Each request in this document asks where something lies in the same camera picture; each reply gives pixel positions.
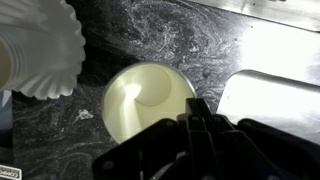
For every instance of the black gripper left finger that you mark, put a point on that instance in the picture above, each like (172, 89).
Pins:
(150, 150)

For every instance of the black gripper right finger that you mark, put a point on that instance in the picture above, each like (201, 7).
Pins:
(253, 153)

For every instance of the white paper cup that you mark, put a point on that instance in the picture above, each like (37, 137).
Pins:
(146, 96)

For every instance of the stainless steel sink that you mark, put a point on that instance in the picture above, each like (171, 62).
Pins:
(273, 106)

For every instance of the white coffee filter stack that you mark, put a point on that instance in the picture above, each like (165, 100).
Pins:
(50, 50)

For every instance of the grey base cabinets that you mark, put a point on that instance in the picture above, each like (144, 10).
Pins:
(283, 13)

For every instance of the blue printed package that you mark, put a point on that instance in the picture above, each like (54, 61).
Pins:
(5, 126)

